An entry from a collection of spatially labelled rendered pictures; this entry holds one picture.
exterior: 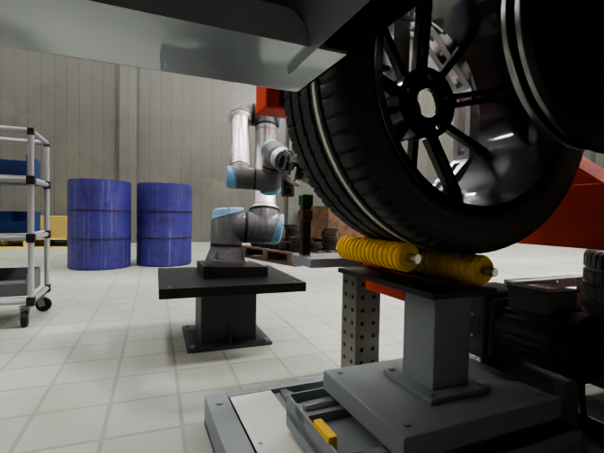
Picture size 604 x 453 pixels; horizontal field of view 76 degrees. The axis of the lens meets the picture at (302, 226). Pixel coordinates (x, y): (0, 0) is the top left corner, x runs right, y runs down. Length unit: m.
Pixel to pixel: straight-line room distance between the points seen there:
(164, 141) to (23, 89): 2.45
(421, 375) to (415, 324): 0.11
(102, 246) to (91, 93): 4.65
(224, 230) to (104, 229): 2.65
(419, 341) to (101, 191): 3.80
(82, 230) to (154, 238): 0.68
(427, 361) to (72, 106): 8.06
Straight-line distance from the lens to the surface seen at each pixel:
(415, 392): 0.89
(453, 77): 1.23
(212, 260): 1.81
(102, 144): 8.29
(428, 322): 0.86
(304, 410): 0.92
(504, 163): 1.05
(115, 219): 4.37
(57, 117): 8.48
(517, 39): 0.58
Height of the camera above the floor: 0.59
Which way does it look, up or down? 2 degrees down
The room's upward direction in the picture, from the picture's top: 1 degrees clockwise
